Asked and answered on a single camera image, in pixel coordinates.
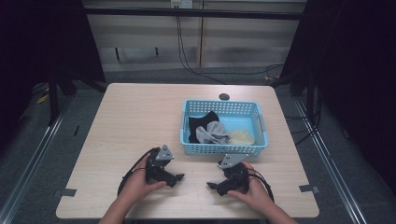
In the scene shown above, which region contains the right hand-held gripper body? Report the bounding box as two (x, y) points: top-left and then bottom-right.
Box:
(217, 153), (250, 194)

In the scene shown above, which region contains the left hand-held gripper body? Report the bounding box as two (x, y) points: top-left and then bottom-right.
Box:
(145, 144), (177, 188)

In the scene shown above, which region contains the person's right hand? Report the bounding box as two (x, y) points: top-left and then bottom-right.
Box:
(226, 161), (275, 213)

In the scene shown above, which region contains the person's left hand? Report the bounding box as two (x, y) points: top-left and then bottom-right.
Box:
(119, 154), (168, 203)

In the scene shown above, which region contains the cream sock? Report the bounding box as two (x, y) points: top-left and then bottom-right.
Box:
(228, 129), (256, 147)

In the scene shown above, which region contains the grey sock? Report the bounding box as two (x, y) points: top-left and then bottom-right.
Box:
(195, 120), (231, 145)

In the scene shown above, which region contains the black sock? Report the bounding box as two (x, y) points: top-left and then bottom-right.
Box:
(188, 110), (220, 145)

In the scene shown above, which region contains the light blue plastic basket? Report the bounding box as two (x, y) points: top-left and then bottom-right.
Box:
(179, 99), (270, 158)

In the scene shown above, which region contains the grey tape strip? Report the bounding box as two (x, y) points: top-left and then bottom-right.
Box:
(298, 184), (320, 194)
(51, 188), (78, 199)

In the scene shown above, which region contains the black metal stand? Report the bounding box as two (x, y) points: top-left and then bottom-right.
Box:
(47, 73), (61, 127)

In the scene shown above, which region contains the yellow floor object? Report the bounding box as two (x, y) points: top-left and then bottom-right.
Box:
(35, 92), (50, 105)

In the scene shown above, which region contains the black curtain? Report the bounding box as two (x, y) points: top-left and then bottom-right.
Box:
(0, 0), (106, 150)
(279, 0), (396, 194)

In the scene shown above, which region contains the black horizontal bar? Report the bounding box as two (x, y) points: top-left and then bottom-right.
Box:
(83, 7), (305, 21)

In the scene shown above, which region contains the right hand-held gripper cable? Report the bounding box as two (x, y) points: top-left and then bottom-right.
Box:
(247, 168), (276, 203)

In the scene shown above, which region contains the hand-held gripper cable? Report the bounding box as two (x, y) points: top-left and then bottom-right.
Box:
(117, 147), (161, 198)
(247, 168), (276, 203)

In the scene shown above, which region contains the left hand-held gripper cable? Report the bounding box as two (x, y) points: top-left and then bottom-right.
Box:
(117, 147), (161, 198)

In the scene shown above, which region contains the metal floor rail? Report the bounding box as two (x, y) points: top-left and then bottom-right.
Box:
(0, 95), (75, 224)
(293, 98), (366, 224)

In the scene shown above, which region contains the black floor cable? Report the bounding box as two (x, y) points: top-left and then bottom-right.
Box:
(199, 63), (285, 82)

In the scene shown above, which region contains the black wall cable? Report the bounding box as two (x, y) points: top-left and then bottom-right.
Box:
(175, 15), (228, 86)

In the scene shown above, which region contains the white wall socket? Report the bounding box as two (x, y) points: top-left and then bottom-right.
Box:
(170, 0), (194, 9)

